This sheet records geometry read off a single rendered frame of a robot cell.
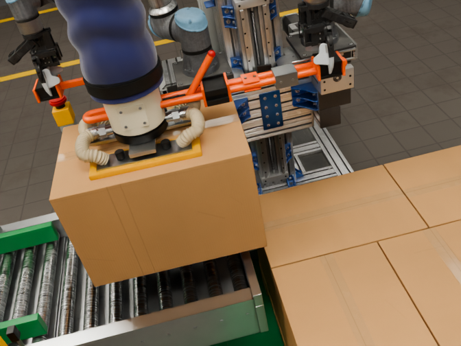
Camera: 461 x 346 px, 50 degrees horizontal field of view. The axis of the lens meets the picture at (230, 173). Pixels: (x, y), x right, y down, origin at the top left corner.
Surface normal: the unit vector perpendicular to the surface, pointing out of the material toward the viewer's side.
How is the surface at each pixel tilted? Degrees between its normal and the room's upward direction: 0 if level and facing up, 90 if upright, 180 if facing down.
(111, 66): 97
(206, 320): 90
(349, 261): 0
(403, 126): 0
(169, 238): 90
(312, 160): 0
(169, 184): 90
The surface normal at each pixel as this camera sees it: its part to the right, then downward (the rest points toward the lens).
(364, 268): -0.16, -0.77
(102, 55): 0.00, 0.51
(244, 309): 0.18, 0.59
